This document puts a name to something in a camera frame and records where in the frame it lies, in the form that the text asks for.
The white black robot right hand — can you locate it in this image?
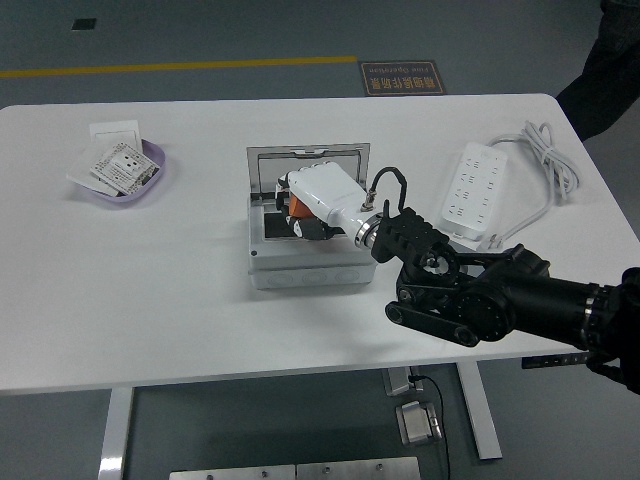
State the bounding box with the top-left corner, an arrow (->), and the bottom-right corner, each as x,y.
273,162 -> 375,243

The grey junction box with lid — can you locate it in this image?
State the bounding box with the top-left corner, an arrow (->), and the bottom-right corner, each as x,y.
246,142 -> 380,292

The grey table control box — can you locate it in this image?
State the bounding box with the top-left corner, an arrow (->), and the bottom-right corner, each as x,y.
382,367 -> 425,398

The brown floor sign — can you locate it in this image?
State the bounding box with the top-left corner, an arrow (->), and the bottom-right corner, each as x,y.
358,60 -> 446,97

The white power strip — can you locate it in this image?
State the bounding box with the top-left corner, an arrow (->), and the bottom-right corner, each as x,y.
437,141 -> 509,246

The purple plastic tray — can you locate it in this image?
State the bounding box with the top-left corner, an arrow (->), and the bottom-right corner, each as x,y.
74,138 -> 167,205

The white socket with printed film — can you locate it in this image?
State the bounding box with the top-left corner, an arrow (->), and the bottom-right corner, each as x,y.
89,142 -> 162,197

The white flat packet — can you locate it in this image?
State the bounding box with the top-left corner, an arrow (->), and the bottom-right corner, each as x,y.
66,141 -> 116,197

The metal foot pedal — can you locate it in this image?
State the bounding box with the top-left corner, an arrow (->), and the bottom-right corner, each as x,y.
395,399 -> 444,447

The white table leg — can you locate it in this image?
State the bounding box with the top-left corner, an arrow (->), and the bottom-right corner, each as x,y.
457,360 -> 503,461
97,385 -> 136,480

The black table height controller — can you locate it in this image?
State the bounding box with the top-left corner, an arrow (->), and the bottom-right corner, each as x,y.
521,352 -> 591,370

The person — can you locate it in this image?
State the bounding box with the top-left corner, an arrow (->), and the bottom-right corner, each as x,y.
555,0 -> 640,141

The black cable under table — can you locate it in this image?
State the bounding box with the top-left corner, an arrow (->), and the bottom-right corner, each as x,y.
408,373 -> 451,480

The white wall switch plate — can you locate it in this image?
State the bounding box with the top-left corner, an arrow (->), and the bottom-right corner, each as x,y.
89,119 -> 144,151

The white power cord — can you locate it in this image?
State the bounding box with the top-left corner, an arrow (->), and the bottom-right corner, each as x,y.
477,119 -> 585,253

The metal base plate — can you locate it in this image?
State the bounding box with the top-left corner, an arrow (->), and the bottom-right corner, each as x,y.
169,464 -> 296,480
295,456 -> 421,480

